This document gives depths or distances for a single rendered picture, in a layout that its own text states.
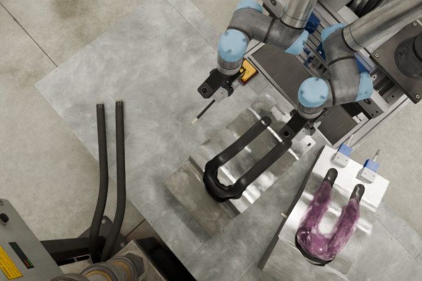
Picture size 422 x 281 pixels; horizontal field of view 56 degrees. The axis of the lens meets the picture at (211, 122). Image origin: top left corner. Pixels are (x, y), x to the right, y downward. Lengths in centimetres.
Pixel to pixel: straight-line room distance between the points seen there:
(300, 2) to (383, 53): 49
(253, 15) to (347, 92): 33
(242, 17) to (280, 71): 116
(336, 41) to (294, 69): 116
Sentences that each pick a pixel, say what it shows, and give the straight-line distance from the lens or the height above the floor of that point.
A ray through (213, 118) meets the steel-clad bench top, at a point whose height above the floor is 80.
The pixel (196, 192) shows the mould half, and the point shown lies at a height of 86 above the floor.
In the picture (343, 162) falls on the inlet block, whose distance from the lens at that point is 150.
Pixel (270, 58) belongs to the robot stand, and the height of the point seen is 21.
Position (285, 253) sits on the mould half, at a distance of 140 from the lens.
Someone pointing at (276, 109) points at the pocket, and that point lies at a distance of 150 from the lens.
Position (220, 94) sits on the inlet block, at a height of 96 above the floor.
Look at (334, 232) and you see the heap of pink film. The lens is 144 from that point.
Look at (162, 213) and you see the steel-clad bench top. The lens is 148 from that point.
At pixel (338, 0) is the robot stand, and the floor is 95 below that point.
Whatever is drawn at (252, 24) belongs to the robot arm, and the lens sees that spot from 114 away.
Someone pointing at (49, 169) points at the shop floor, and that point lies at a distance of 244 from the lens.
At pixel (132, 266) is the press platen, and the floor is 104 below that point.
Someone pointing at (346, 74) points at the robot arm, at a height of 129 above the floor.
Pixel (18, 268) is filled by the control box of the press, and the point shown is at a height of 131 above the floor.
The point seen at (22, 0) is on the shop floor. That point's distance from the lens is 289.
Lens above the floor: 227
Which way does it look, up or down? 75 degrees down
